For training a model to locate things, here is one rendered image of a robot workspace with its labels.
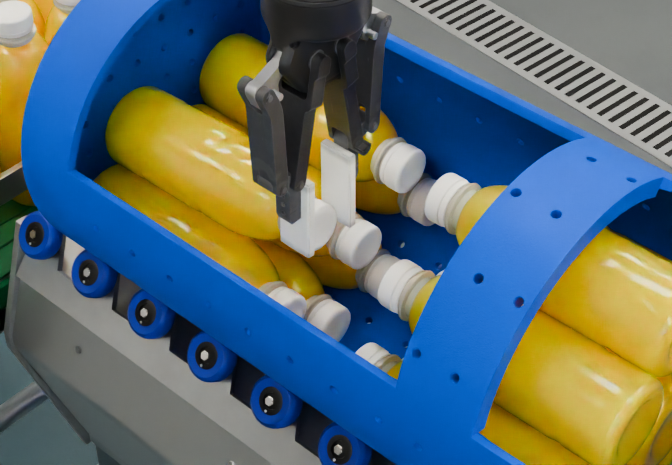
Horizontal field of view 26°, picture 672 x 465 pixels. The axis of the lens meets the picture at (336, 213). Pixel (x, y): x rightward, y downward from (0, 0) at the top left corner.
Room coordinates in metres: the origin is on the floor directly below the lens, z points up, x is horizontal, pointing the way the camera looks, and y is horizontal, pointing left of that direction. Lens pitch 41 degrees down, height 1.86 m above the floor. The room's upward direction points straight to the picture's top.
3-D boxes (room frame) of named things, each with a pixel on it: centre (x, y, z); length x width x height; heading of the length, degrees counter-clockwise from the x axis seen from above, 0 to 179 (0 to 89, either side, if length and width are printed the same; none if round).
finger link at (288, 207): (0.79, 0.04, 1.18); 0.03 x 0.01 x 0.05; 138
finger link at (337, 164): (0.84, 0.00, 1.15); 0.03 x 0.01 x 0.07; 48
